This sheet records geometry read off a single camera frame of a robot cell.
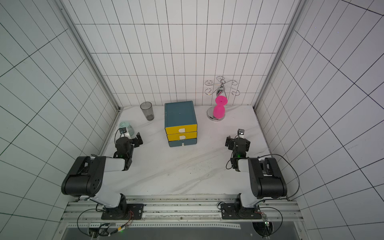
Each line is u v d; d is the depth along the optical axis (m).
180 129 0.82
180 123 0.81
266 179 0.46
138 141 0.87
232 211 0.73
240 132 0.79
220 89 0.94
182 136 0.88
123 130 0.78
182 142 0.94
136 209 0.73
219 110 0.95
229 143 0.88
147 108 1.02
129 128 1.00
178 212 0.74
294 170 0.48
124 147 0.72
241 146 0.71
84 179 0.45
